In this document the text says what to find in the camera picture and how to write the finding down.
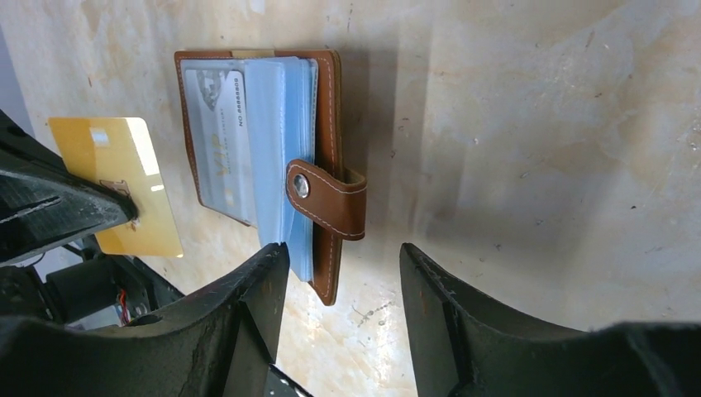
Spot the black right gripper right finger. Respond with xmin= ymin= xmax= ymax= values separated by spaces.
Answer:
xmin=399 ymin=243 xmax=700 ymax=396

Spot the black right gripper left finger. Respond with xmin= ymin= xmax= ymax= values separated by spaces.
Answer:
xmin=1 ymin=244 xmax=291 ymax=396

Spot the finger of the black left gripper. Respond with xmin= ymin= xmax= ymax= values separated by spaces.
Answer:
xmin=1 ymin=114 xmax=137 ymax=265

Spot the gold credit card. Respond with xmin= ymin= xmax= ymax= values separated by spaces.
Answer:
xmin=48 ymin=117 xmax=184 ymax=258

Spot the silver white credit card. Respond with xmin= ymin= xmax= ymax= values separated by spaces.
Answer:
xmin=184 ymin=69 xmax=256 ymax=225

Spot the brown leather card holder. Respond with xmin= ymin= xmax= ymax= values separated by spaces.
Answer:
xmin=174 ymin=50 xmax=367 ymax=306

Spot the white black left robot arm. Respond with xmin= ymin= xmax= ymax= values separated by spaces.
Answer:
xmin=1 ymin=114 xmax=183 ymax=325

